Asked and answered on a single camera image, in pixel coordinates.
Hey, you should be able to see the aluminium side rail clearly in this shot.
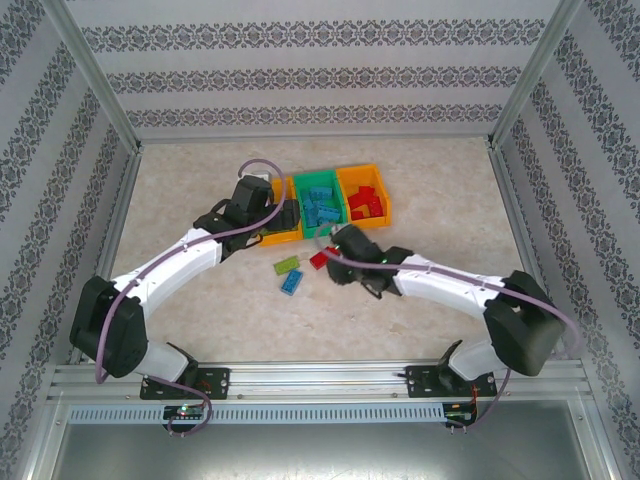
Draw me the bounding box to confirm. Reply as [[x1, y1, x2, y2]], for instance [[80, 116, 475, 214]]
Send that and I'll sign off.
[[68, 144, 145, 366], [487, 146, 570, 362]]

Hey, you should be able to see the orange plastic bin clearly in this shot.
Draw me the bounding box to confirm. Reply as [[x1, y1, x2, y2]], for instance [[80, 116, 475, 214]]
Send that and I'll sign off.
[[259, 174, 305, 248], [335, 163, 395, 230]]

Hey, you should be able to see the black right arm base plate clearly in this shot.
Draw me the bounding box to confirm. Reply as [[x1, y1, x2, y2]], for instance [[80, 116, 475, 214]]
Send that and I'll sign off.
[[405, 364, 499, 400]]

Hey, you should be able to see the green plastic bin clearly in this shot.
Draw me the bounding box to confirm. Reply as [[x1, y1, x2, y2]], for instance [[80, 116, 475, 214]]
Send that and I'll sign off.
[[292, 169, 350, 240]]

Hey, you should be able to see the aluminium cross rail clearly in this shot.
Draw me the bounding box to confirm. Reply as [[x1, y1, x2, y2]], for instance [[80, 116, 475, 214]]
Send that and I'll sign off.
[[135, 130, 496, 147]]

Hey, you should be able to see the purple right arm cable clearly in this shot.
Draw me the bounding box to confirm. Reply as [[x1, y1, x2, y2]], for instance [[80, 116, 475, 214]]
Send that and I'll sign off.
[[313, 222, 581, 434]]

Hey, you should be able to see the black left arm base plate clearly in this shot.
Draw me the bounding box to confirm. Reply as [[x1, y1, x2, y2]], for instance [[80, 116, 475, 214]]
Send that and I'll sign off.
[[139, 367, 231, 401]]

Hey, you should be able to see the aluminium mounting rail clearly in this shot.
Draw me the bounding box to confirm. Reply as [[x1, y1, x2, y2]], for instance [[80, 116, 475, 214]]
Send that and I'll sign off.
[[47, 362, 589, 401]]

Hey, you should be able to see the aluminium frame post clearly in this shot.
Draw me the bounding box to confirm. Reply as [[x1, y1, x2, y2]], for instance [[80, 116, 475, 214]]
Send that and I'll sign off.
[[486, 0, 585, 150], [42, 0, 145, 151]]

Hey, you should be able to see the slotted grey cable duct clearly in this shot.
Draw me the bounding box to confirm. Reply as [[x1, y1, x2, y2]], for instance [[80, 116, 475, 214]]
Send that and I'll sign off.
[[67, 403, 446, 424]]

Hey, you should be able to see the grey metal panel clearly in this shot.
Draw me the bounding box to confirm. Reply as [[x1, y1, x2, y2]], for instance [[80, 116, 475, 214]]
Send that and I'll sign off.
[[29, 422, 614, 480]]

